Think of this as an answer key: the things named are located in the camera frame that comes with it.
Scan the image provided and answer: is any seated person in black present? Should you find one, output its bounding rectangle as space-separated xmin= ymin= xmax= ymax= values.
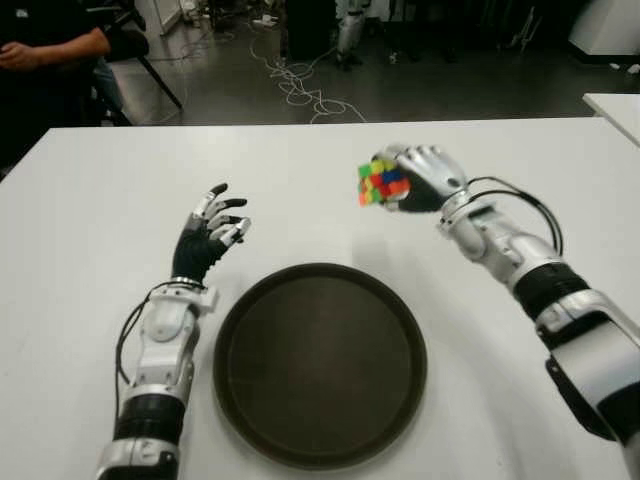
xmin=0 ymin=0 xmax=151 ymax=171

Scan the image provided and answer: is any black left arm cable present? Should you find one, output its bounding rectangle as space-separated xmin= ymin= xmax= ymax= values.
xmin=113 ymin=289 xmax=154 ymax=384

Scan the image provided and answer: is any black cabinet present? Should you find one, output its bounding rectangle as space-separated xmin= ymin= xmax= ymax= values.
xmin=284 ymin=0 xmax=339 ymax=61

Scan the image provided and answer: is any metal folding stand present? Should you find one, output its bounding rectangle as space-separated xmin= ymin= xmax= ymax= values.
xmin=507 ymin=0 xmax=544 ymax=51

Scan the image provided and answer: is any tangled white floor cable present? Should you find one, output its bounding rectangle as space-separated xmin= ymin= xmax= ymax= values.
xmin=247 ymin=34 xmax=369 ymax=126

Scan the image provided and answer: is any black metal chair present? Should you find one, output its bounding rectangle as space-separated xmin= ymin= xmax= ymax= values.
xmin=82 ymin=49 xmax=184 ymax=126

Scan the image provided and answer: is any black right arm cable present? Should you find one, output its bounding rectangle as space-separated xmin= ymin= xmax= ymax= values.
xmin=467 ymin=175 xmax=565 ymax=259

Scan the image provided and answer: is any white side table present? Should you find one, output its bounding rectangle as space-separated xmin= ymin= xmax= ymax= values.
xmin=582 ymin=92 xmax=640 ymax=146

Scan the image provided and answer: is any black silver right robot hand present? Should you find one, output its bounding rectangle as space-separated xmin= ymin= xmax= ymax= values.
xmin=372 ymin=143 xmax=471 ymax=216

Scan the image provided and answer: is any white board panel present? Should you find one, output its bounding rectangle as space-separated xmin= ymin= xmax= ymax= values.
xmin=133 ymin=0 xmax=184 ymax=36

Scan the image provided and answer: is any dark brown round plate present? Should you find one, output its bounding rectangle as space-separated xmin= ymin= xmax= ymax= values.
xmin=212 ymin=262 xmax=429 ymax=472

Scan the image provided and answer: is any multicoloured Rubik's cube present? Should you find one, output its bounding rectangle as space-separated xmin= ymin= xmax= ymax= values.
xmin=356 ymin=157 xmax=413 ymax=208

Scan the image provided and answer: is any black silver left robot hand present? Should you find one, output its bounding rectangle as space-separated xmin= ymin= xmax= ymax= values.
xmin=171 ymin=182 xmax=251 ymax=285

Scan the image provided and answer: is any white cabinet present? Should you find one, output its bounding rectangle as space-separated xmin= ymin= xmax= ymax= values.
xmin=567 ymin=0 xmax=640 ymax=56

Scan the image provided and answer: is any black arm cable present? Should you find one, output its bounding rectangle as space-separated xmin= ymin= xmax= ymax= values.
xmin=113 ymin=289 xmax=154 ymax=384
xmin=467 ymin=175 xmax=565 ymax=259

